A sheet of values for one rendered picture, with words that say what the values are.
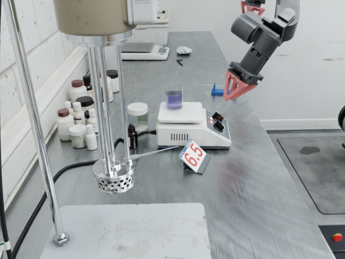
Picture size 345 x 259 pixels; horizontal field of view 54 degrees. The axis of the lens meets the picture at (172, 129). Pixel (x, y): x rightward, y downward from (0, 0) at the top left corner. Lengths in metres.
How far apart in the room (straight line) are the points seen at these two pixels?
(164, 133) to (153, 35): 1.11
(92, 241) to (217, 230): 0.24
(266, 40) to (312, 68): 1.72
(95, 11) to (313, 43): 2.23
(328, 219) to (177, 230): 0.82
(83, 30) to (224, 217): 0.46
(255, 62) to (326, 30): 1.68
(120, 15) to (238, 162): 0.56
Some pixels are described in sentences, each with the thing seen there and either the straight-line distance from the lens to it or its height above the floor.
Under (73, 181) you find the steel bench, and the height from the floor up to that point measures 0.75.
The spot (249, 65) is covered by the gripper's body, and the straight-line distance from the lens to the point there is 0.92.
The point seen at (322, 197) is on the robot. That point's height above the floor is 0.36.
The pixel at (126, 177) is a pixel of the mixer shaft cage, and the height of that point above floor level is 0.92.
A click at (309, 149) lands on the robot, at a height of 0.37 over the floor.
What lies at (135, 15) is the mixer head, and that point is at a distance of 0.43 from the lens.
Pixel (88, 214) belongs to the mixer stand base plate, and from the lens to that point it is 0.73.
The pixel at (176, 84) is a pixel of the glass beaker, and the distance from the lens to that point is 0.96.
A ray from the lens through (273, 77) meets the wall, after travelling 2.54.
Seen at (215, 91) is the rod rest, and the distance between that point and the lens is 1.29.
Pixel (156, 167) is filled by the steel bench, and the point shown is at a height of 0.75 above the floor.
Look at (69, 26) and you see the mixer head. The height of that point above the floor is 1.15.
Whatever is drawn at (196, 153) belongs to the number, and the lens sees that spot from 0.87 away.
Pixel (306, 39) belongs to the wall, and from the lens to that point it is 2.54.
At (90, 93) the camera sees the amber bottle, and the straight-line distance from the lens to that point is 1.23.
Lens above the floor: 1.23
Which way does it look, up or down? 28 degrees down
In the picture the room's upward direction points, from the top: 1 degrees counter-clockwise
